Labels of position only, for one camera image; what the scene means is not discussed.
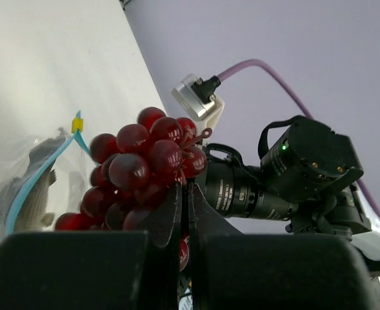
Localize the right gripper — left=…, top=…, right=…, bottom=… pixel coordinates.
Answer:
left=202, top=143, right=298, bottom=221

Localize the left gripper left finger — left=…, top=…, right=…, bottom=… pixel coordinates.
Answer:
left=0, top=184, right=182, bottom=309

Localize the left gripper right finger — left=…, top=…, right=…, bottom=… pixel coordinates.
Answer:
left=188, top=185, right=380, bottom=309

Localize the red grape bunch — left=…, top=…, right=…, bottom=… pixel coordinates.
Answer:
left=54, top=107, right=213, bottom=272

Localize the grey toy fish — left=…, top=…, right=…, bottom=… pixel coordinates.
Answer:
left=0, top=127, right=67, bottom=240

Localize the clear zip top bag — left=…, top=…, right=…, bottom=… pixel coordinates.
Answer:
left=0, top=113, right=94, bottom=243

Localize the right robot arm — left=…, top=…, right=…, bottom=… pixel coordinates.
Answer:
left=199, top=116, right=380, bottom=275

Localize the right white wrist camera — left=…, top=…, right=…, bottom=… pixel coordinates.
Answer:
left=172, top=74, right=225, bottom=133

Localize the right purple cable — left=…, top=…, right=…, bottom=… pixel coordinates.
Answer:
left=217, top=59, right=380, bottom=232

